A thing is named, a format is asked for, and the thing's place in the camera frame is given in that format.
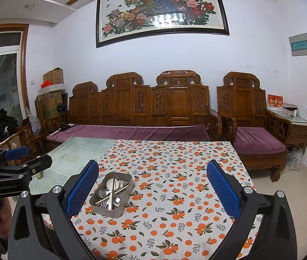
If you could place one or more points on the white device box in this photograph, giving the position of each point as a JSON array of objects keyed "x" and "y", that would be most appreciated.
[{"x": 304, "y": 113}]

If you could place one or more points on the wall electrical panel box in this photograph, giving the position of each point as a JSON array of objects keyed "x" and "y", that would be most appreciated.
[{"x": 301, "y": 44}]

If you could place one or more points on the small black fan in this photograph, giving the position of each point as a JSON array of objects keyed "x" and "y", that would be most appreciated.
[{"x": 60, "y": 108}]

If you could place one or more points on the purple bench cushion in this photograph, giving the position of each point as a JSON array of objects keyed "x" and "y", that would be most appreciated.
[{"x": 131, "y": 132}]

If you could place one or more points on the carved wooden armchair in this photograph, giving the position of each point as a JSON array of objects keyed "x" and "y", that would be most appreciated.
[{"x": 240, "y": 97}]

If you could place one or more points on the pile of black clothing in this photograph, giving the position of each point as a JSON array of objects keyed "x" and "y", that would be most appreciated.
[{"x": 1, "y": 124}]

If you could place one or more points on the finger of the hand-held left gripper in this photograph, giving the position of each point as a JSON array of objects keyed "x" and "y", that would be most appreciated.
[
  {"x": 39, "y": 162},
  {"x": 16, "y": 153}
]

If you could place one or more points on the metal fork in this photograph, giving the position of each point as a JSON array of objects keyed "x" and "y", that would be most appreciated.
[{"x": 104, "y": 205}]

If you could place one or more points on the white power strip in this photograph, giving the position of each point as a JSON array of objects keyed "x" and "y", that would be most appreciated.
[{"x": 54, "y": 132}]

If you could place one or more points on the orange print tablecloth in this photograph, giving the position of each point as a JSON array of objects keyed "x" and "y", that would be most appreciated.
[{"x": 169, "y": 195}]

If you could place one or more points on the black device on cushion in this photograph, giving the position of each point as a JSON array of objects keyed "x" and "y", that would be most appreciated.
[{"x": 66, "y": 126}]

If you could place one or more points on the metal spoon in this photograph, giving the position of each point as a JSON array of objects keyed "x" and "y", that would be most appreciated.
[
  {"x": 102, "y": 193},
  {"x": 117, "y": 200}
]

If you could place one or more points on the wooden side chair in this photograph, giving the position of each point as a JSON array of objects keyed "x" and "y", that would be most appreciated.
[{"x": 26, "y": 135}]

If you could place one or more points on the flat white box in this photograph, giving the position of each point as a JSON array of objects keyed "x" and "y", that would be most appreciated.
[{"x": 51, "y": 89}]

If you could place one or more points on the red box on side table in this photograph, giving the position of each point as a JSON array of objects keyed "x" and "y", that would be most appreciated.
[{"x": 275, "y": 102}]

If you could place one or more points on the large cardboard box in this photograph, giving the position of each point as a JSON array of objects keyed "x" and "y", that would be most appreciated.
[{"x": 49, "y": 104}]

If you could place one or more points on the carved wooden sofa bench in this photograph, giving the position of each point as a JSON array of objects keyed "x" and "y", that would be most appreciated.
[{"x": 123, "y": 103}]

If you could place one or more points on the red decoration bundle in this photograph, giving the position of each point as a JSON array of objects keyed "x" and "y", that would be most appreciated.
[{"x": 46, "y": 84}]

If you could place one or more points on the clear plastic bag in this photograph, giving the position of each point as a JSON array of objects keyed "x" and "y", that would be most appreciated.
[
  {"x": 293, "y": 159},
  {"x": 35, "y": 124}
]

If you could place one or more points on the wooden door frame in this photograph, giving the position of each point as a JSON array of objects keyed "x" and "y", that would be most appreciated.
[{"x": 24, "y": 73}]

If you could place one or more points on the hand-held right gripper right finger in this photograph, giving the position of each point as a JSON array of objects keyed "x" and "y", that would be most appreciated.
[{"x": 223, "y": 192}]

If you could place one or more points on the wooden side table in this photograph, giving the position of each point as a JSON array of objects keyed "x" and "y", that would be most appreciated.
[{"x": 297, "y": 132}]

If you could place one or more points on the purple armchair cushion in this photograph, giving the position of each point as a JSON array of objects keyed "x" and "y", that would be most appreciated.
[{"x": 256, "y": 140}]

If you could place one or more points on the brown chopstick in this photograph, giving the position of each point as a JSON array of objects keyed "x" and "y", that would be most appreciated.
[{"x": 112, "y": 204}]

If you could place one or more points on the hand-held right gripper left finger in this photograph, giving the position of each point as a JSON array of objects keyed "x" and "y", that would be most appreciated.
[{"x": 81, "y": 189}]

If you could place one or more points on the white plastic fork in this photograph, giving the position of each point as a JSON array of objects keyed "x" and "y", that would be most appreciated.
[{"x": 120, "y": 184}]

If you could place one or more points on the metal tray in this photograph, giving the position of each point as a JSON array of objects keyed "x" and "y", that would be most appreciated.
[{"x": 107, "y": 213}]

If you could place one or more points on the small cardboard box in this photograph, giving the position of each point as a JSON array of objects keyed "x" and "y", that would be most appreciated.
[{"x": 54, "y": 77}]

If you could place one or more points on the white plastic spoon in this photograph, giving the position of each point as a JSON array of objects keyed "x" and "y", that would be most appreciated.
[{"x": 111, "y": 184}]

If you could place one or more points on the framed peacock flower painting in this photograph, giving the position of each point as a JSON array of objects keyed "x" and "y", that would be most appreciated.
[{"x": 164, "y": 10}]

